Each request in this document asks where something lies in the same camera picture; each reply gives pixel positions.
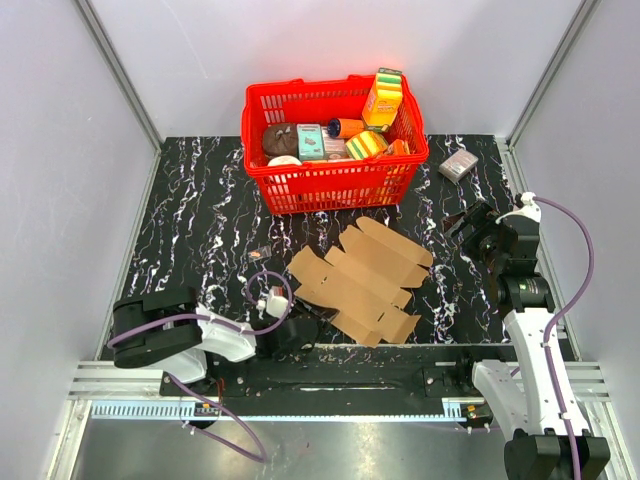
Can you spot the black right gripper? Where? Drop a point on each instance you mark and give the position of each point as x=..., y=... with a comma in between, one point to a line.
x=480, y=216

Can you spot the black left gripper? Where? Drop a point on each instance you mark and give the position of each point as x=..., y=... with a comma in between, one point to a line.
x=319, y=313

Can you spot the brown cardboard box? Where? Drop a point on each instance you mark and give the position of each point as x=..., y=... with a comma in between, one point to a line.
x=367, y=280

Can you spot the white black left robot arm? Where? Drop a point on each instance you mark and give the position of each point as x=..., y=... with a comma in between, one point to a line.
x=172, y=331

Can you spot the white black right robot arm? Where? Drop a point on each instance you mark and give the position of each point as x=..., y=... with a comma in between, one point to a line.
x=546, y=434

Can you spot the tall orange sponge box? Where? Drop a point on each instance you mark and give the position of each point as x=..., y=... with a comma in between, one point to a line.
x=383, y=100

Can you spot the pink small food box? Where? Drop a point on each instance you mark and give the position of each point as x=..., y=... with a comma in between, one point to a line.
x=334, y=148

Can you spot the teal small carton box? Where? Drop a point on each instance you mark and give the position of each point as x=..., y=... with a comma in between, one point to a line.
x=310, y=142

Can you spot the white wrapped tissue pack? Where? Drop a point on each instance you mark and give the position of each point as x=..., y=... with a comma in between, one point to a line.
x=458, y=165

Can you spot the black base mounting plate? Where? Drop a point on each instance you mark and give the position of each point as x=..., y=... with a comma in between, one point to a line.
x=332, y=367

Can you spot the orange snack packet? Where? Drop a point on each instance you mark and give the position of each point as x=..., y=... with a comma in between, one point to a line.
x=398, y=147

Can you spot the yellow green sponge pack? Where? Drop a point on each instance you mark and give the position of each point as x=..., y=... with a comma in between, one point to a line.
x=366, y=144

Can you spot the red plastic shopping basket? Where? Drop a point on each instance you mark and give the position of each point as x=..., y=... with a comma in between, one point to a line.
x=328, y=184

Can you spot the orange cylindrical can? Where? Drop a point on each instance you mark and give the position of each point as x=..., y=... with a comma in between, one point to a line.
x=343, y=128

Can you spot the white round lid container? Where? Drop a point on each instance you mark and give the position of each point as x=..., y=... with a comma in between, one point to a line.
x=284, y=160

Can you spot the brown round chocolate cake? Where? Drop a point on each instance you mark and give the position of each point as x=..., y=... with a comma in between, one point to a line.
x=280, y=139

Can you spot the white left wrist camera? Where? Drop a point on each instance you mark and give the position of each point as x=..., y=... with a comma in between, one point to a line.
x=276, y=304

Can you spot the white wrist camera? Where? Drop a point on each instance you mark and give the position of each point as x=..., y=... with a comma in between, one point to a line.
x=276, y=304
x=526, y=207

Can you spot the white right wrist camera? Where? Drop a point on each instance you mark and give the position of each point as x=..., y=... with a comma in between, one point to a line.
x=526, y=207

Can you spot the aluminium frame rail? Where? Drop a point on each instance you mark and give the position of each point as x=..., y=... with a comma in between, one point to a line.
x=153, y=394

